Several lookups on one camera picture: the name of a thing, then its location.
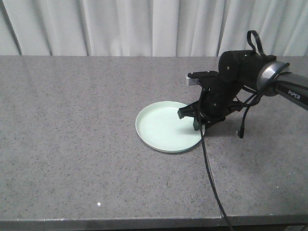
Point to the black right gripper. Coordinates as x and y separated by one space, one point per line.
216 100

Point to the light green round plate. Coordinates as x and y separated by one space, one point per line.
160 127

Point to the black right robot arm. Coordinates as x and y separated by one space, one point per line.
243 77

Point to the white pleated curtain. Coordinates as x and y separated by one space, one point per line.
161 28

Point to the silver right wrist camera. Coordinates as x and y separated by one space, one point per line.
200 78

